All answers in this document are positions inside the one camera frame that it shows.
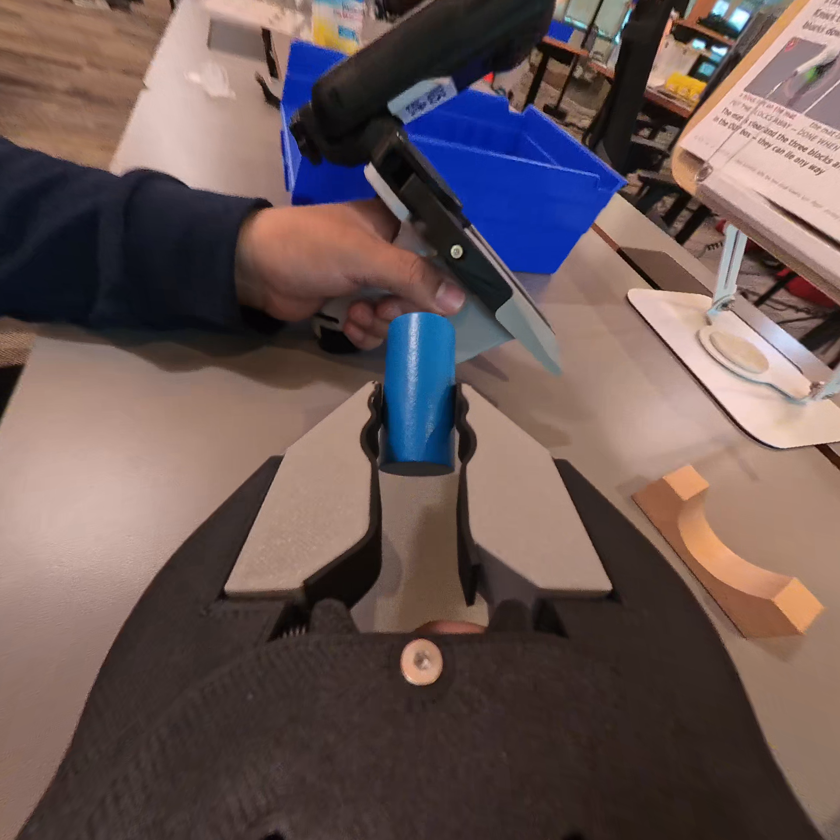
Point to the black office chair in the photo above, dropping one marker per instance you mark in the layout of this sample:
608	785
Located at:
630	79

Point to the blue plastic bin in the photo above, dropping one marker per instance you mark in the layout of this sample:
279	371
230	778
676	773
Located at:
525	197

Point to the person's left hand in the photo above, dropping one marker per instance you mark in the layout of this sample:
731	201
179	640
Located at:
308	262

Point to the blue cylinder block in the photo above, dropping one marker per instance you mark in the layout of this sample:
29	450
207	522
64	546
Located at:
417	394

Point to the person's left forearm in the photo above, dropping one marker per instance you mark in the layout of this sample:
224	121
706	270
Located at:
118	243

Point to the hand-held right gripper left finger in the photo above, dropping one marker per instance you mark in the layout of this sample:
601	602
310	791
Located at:
308	518

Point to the wooden arch block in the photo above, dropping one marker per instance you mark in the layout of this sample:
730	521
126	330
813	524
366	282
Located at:
722	577

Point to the white document stand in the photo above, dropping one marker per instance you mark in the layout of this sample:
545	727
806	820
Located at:
774	420

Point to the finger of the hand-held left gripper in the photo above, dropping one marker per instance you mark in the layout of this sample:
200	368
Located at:
528	306
531	336

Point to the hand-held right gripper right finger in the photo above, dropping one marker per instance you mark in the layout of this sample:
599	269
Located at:
531	525

